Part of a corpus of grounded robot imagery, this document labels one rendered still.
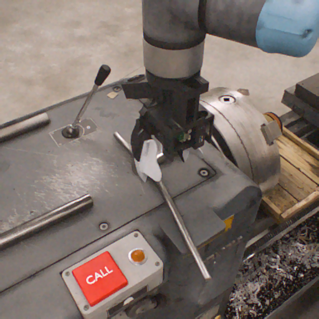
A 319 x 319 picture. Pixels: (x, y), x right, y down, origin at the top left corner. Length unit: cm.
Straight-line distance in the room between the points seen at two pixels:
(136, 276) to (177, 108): 25
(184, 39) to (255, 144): 45
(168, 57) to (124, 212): 28
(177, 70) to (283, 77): 295
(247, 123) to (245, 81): 239
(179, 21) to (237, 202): 35
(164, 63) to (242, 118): 43
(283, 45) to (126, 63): 306
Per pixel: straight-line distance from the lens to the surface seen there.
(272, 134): 89
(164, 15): 41
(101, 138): 74
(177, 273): 71
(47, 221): 60
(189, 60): 44
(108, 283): 54
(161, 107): 51
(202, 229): 59
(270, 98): 308
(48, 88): 319
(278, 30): 37
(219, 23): 38
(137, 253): 56
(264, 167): 85
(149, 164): 56
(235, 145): 80
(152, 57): 44
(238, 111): 85
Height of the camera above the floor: 175
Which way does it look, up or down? 46 degrees down
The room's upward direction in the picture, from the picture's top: straight up
